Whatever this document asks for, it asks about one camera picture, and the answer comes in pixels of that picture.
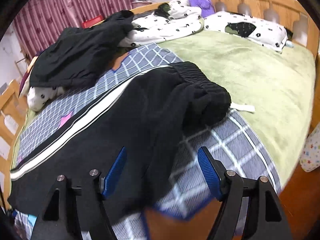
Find black pants with white stripe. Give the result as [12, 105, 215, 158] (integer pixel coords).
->
[8, 62, 232, 224]

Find colourful dotted fabric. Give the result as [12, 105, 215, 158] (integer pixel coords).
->
[299, 123, 320, 172]

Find grey checked blanket with stars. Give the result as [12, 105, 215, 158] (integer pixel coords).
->
[10, 42, 282, 240]

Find green bed sheet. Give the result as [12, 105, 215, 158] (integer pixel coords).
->
[13, 30, 316, 186]

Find purple cream folded blanket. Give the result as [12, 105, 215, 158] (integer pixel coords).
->
[19, 56, 38, 98]

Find black jacket pile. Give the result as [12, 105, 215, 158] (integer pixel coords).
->
[30, 10, 133, 88]

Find white floral pillow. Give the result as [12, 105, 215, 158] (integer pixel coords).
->
[204, 11, 288, 53]

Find red chair right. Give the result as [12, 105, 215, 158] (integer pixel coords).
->
[81, 15, 104, 28]

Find maroon striped curtain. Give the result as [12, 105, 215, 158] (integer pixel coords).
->
[13, 0, 134, 57]

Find white floral quilt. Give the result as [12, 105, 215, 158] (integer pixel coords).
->
[26, 0, 202, 112]

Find purple plush toy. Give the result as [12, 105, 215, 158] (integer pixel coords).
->
[189, 0, 215, 18]

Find wooden bed frame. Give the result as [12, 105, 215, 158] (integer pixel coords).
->
[0, 0, 320, 240]

